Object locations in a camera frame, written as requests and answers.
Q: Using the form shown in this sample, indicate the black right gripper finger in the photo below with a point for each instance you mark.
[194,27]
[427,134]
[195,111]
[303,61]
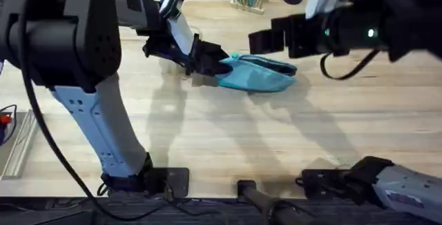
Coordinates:
[267,45]
[278,28]

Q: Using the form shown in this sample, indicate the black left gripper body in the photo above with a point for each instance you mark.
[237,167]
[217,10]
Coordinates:
[157,28]

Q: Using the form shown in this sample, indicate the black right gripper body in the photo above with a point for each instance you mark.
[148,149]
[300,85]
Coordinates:
[310,35]

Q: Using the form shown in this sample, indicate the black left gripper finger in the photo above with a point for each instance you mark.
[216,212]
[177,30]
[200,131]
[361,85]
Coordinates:
[214,69]
[212,53]

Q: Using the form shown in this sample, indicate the teal soft zip bag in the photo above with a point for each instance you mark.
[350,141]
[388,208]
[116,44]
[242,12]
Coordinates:
[252,78]

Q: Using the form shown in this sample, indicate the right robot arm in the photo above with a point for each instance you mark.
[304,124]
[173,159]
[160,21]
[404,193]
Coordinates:
[414,14]

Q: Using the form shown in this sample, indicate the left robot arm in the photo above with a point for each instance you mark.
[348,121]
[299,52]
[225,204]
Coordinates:
[86,28]

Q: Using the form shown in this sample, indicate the left wrist upright plate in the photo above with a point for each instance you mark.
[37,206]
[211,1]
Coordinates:
[181,35]

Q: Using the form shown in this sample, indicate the wrist upright plate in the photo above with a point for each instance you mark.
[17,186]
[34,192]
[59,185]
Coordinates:
[319,2]
[181,35]

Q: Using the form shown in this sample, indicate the right wrist upright plate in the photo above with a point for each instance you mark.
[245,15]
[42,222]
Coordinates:
[319,2]

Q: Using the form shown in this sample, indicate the red and blue tool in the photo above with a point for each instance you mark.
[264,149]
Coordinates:
[5,119]

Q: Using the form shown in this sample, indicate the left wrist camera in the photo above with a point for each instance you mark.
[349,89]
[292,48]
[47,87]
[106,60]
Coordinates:
[172,2]

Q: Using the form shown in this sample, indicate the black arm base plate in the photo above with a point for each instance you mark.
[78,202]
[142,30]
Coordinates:
[172,182]
[321,182]

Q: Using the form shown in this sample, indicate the black clamp bracket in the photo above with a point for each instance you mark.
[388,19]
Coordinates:
[253,194]

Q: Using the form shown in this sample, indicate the black mounting rail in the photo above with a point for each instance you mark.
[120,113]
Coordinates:
[138,214]

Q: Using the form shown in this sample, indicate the aluminium rail profile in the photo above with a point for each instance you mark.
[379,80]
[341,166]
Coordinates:
[19,145]

